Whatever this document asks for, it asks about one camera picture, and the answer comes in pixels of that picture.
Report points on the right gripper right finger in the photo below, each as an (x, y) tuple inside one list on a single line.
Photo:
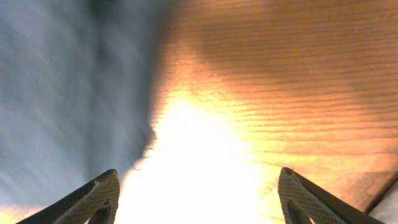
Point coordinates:
[(304, 202)]

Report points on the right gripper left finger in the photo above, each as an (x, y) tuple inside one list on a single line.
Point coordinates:
[(94, 203)]

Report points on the navy blue shorts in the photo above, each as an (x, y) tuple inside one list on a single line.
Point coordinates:
[(76, 78)]

